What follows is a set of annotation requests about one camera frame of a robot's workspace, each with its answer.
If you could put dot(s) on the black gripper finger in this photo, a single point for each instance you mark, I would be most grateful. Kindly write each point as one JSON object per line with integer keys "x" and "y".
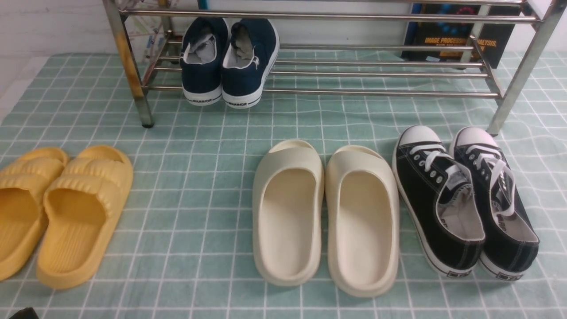
{"x": 26, "y": 313}

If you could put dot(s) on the cream slipper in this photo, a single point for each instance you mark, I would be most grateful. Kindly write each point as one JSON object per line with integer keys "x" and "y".
{"x": 287, "y": 196}
{"x": 363, "y": 222}

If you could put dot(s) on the left yellow slipper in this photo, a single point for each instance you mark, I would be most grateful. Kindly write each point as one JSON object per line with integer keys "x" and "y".
{"x": 22, "y": 216}

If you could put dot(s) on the left black canvas sneaker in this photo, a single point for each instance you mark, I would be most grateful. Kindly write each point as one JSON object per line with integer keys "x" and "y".
{"x": 439, "y": 195}

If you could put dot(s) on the right yellow slipper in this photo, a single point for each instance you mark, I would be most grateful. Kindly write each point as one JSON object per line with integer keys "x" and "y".
{"x": 83, "y": 206}

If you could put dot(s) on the yellow slipper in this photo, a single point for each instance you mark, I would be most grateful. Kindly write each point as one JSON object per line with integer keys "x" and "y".
{"x": 83, "y": 206}
{"x": 22, "y": 216}

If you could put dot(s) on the right cream slipper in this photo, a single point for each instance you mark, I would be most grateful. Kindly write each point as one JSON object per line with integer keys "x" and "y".
{"x": 363, "y": 222}

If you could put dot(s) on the left cream slipper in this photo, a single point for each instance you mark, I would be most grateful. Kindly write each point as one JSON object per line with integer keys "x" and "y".
{"x": 287, "y": 196}

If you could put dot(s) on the teal vertical pole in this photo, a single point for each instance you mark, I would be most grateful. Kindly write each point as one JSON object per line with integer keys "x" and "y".
{"x": 203, "y": 4}

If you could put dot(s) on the black canvas sneaker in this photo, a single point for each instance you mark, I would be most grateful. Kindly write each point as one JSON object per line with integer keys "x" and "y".
{"x": 511, "y": 244}
{"x": 439, "y": 195}

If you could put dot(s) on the navy slip-on shoe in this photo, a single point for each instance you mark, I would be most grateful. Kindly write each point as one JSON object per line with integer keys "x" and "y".
{"x": 203, "y": 49}
{"x": 252, "y": 52}

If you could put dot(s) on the metal shoe rack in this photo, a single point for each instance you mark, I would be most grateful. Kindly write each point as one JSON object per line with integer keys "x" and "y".
{"x": 473, "y": 63}

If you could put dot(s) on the printed paper package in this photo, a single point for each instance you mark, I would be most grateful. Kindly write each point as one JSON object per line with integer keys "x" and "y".
{"x": 146, "y": 35}

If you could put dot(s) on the dark image processing book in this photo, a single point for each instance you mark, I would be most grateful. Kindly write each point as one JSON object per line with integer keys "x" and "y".
{"x": 492, "y": 39}

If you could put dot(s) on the right black canvas sneaker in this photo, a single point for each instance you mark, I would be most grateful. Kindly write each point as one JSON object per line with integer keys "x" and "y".
{"x": 511, "y": 244}

